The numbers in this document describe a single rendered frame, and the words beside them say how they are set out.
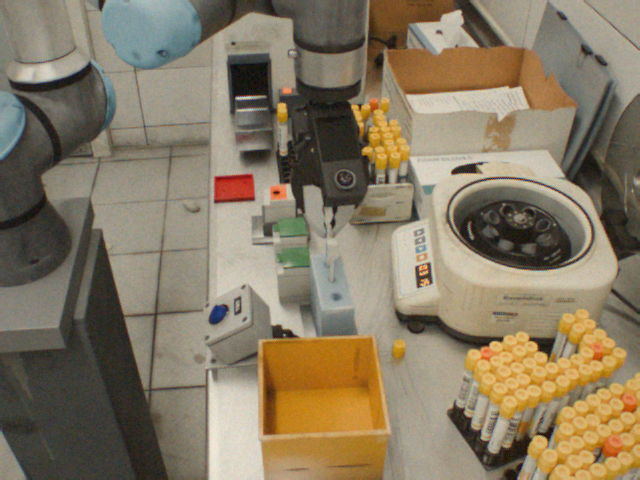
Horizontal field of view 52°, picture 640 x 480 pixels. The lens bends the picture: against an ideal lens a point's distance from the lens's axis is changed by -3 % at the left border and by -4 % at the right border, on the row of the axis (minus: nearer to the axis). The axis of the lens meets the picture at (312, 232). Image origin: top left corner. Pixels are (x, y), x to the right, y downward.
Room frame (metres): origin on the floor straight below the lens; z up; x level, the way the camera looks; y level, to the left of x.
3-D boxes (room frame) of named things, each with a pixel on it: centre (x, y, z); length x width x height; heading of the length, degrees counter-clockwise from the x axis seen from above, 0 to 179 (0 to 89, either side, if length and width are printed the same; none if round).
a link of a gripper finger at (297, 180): (0.64, 0.00, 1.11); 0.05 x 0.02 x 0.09; 98
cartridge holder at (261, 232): (0.83, 0.05, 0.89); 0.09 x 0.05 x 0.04; 95
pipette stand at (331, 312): (0.61, -0.02, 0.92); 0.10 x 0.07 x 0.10; 8
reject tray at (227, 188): (0.94, 0.13, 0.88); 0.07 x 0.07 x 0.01; 6
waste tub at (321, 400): (0.45, -0.01, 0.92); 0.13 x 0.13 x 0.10; 3
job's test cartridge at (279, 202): (0.83, 0.05, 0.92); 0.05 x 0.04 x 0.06; 95
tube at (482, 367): (0.46, -0.18, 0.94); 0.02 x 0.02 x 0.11
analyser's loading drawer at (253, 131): (1.13, 0.11, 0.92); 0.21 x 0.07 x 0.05; 6
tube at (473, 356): (0.48, -0.18, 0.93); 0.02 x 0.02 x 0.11
